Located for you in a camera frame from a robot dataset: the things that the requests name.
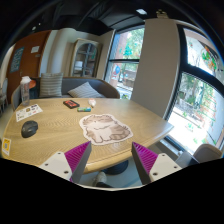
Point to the black red card box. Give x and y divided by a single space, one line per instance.
71 104

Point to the small white pink object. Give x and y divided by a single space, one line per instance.
92 102

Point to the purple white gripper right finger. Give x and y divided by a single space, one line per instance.
152 166

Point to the grey sofa bench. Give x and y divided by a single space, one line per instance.
69 83

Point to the dark grey computer mouse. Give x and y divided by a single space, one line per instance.
29 128

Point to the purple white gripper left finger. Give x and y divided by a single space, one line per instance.
69 165

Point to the clear water bottle white lid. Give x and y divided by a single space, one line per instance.
24 86

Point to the beige chair right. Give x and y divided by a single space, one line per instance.
207 152

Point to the green blue small pack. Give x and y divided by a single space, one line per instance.
84 109

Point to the striped cushion lying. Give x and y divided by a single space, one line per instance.
84 91

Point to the yellow sticker on table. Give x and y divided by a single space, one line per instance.
6 145

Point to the wooden glass display cabinet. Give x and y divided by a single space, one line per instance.
85 58

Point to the striped cushion upright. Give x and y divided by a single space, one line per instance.
51 85

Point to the white sticker sheet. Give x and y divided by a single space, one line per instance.
28 112

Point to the black table base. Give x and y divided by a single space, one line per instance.
117 169

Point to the cat-shaped mouse pad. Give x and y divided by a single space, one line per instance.
104 129

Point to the grey shoe under table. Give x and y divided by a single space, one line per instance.
100 178

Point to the brown wooden door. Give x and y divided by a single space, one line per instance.
25 59

